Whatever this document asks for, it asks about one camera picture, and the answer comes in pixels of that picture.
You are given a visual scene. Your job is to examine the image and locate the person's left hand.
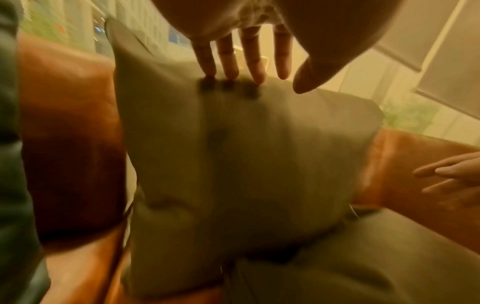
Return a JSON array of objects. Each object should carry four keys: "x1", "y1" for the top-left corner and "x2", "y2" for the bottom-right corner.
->
[{"x1": 149, "y1": 0, "x2": 405, "y2": 95}]

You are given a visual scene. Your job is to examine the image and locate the person's right hand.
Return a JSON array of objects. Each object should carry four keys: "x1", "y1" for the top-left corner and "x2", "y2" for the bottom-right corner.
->
[{"x1": 411, "y1": 151, "x2": 480, "y2": 209}]

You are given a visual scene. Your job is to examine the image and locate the teal cushion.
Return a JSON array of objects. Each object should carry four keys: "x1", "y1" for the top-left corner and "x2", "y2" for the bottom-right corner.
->
[
  {"x1": 224, "y1": 207, "x2": 480, "y2": 304},
  {"x1": 0, "y1": 0, "x2": 52, "y2": 304},
  {"x1": 104, "y1": 16, "x2": 386, "y2": 297}
]

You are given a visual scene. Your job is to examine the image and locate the brown leather sofa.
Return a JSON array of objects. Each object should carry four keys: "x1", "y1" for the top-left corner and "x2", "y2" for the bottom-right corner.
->
[{"x1": 16, "y1": 33, "x2": 480, "y2": 304}]

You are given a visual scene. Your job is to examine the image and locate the green plant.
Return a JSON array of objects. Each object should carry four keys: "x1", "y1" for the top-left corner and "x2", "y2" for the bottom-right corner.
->
[{"x1": 380, "y1": 98, "x2": 442, "y2": 136}]

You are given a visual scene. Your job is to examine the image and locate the white roller blind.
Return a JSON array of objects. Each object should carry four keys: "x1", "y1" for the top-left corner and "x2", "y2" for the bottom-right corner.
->
[
  {"x1": 374, "y1": 0, "x2": 464, "y2": 73},
  {"x1": 414, "y1": 0, "x2": 480, "y2": 121}
]

